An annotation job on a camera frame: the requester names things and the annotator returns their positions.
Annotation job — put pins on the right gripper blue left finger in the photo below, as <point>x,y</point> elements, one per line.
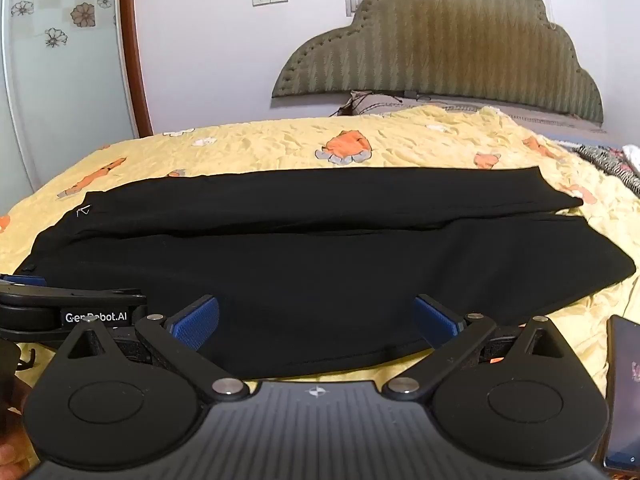
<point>175,342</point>

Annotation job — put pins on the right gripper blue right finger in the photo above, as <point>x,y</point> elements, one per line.
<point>455,341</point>

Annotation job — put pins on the black pants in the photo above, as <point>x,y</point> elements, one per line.
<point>316,270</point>

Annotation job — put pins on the person left hand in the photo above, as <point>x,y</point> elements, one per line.
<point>15,446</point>

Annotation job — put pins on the black smartphone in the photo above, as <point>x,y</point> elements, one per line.
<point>621,449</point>

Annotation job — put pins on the yellow carrot print quilt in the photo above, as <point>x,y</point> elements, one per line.
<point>424,136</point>

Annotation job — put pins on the floral wardrobe door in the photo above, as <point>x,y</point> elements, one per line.
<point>64,90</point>

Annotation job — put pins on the patterned clothes pile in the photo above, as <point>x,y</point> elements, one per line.
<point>612,162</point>

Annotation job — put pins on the olive padded headboard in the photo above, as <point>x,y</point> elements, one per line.
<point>500,50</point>

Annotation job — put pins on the brown wooden door frame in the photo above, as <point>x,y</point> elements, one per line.
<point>133,68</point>

